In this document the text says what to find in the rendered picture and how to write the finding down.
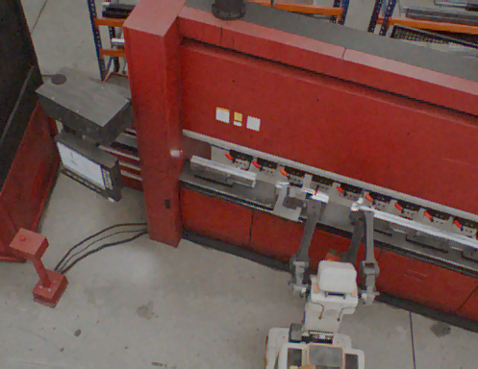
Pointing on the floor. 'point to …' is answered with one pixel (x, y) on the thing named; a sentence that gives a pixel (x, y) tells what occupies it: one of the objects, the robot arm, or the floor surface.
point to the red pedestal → (48, 291)
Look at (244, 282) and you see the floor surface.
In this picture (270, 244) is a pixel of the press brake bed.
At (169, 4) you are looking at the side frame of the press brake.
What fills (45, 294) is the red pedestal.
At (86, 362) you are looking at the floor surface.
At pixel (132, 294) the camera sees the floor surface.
